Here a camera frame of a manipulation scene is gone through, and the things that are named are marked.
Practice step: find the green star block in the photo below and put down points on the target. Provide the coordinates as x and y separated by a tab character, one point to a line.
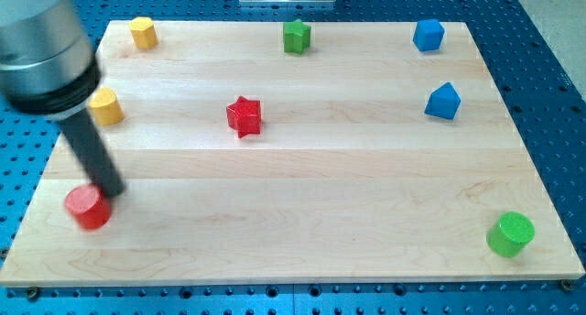
296	36

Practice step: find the red star block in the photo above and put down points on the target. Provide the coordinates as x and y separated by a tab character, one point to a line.
244	116

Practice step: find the left board corner screw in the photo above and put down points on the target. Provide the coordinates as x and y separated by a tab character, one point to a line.
32	293

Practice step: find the wooden board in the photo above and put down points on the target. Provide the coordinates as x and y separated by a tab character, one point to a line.
349	180

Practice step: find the yellow hexagon block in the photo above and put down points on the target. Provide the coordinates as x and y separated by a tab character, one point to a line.
143	32

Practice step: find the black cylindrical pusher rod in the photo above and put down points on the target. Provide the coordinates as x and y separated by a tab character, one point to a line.
84	139

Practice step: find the green cylinder block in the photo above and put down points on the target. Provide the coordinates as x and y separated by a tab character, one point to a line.
510	234

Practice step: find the blue cube block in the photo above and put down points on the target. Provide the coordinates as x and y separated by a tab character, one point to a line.
428	35

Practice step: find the red cylinder block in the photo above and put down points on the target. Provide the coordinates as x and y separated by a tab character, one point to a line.
88	206

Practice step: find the right board corner screw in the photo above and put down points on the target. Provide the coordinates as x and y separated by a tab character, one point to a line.
566	285

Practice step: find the yellow half-round block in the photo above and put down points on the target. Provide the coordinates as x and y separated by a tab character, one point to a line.
105	108

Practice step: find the board corner screw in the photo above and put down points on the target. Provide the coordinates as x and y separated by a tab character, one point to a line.
566	285
32	293

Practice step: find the blue triangular block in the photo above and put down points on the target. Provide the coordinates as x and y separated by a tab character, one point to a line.
443	102

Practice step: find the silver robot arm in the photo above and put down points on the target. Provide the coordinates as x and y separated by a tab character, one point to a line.
49	68

